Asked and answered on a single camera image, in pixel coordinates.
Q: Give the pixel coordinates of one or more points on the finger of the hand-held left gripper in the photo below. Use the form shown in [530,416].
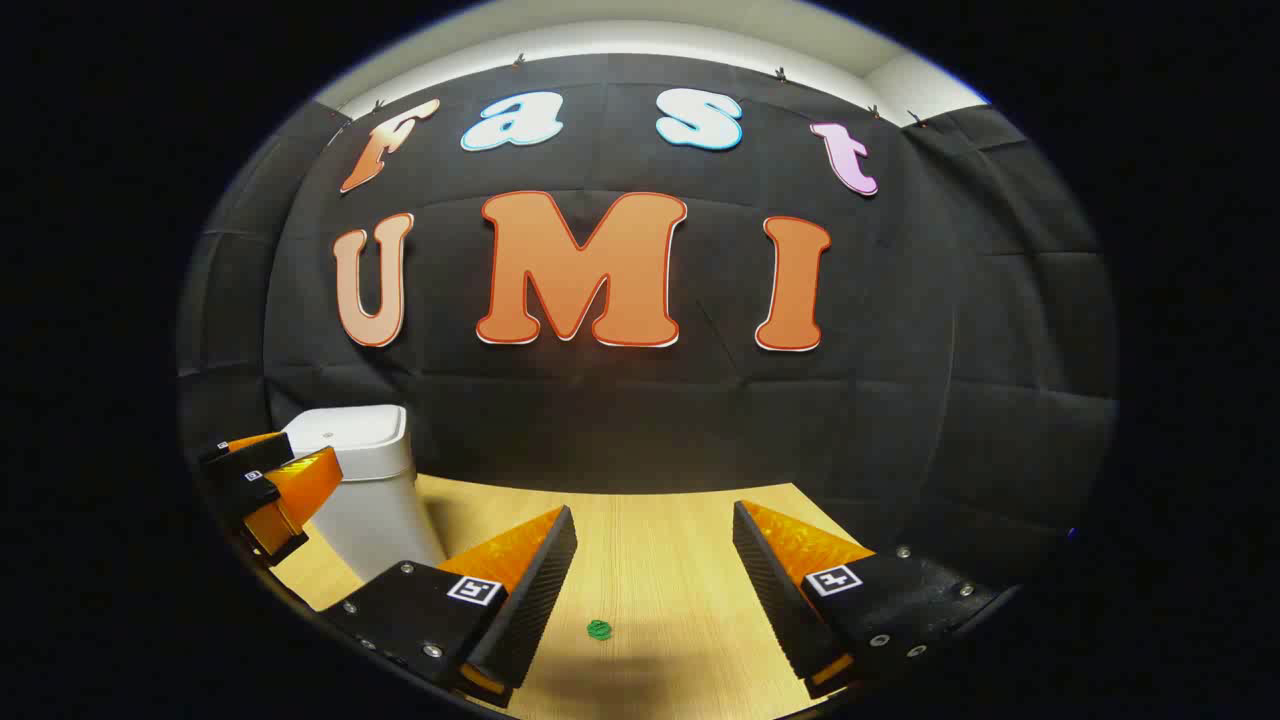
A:
[255,455]
[250,492]

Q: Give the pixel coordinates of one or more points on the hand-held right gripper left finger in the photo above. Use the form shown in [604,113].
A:
[535,600]

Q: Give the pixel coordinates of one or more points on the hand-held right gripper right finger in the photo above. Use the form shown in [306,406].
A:
[775,600]

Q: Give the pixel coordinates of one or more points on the small green paper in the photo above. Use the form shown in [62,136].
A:
[599,629]

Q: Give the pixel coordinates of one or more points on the white desktop garbage bin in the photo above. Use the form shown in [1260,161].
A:
[375,500]

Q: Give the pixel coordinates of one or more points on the wooden desktop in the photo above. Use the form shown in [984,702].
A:
[650,560]

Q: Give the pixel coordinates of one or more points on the black backdrop cloth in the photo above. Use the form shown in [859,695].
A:
[700,420]

